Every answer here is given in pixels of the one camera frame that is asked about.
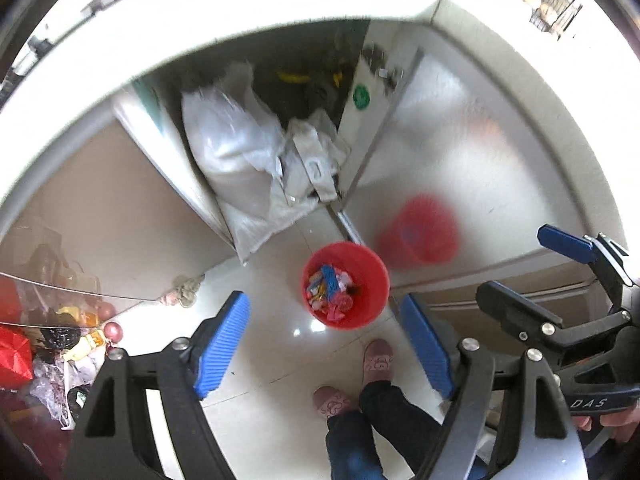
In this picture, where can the red onion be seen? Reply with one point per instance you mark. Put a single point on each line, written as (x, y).
(113, 332)

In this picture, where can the blue pink plastic wrapper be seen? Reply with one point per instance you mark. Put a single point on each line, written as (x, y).
(331, 284)

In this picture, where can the pink right slipper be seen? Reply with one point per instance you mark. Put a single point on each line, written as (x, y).
(377, 363)

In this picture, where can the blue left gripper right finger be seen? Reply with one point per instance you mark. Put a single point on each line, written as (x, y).
(435, 342)

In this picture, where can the person's right hand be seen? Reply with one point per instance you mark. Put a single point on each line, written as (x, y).
(624, 423)

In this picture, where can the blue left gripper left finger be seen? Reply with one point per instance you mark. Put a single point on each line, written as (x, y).
(214, 343)

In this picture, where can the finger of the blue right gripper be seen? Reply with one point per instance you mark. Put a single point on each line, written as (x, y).
(517, 315)
(566, 244)

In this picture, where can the large white sack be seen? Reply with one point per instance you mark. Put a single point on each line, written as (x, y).
(265, 175)

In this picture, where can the black wire rack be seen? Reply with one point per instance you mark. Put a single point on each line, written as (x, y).
(553, 17)

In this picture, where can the grey floor rag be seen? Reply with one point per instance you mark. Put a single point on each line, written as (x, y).
(184, 292)

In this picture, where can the pink left slipper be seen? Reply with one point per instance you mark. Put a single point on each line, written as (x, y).
(329, 402)

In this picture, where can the pink slipper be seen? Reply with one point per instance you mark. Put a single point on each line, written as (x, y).
(377, 363)
(329, 402)

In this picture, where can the red trash bucket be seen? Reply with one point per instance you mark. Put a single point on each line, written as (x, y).
(364, 282)

